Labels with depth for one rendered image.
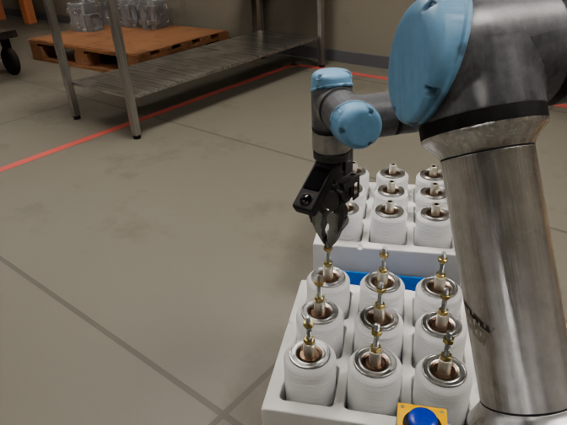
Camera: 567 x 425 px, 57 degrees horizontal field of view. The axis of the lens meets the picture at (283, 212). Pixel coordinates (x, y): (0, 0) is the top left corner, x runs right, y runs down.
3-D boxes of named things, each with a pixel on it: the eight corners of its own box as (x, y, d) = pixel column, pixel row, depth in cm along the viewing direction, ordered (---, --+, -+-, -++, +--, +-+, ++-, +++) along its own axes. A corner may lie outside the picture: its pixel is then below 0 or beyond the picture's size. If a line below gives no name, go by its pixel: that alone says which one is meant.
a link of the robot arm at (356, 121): (405, 100, 84) (379, 83, 93) (338, 109, 82) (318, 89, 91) (402, 147, 88) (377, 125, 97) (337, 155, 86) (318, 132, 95)
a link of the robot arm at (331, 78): (317, 79, 90) (305, 67, 97) (318, 140, 96) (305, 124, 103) (361, 74, 92) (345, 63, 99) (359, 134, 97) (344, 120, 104)
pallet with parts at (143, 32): (234, 51, 425) (229, 0, 406) (132, 82, 359) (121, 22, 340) (129, 36, 503) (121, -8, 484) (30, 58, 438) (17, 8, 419)
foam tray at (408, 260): (449, 234, 175) (455, 185, 166) (456, 310, 142) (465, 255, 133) (332, 226, 183) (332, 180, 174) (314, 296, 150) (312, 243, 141)
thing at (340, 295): (326, 320, 131) (326, 260, 122) (357, 337, 125) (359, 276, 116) (299, 339, 125) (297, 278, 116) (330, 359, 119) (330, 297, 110)
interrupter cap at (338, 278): (326, 264, 121) (326, 261, 121) (352, 277, 116) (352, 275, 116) (304, 279, 116) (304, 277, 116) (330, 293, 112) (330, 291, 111)
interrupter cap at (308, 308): (301, 301, 110) (301, 298, 109) (337, 301, 109) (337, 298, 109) (299, 325, 103) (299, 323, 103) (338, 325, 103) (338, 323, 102)
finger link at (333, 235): (353, 239, 113) (353, 201, 109) (339, 252, 109) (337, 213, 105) (342, 236, 115) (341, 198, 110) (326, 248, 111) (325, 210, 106)
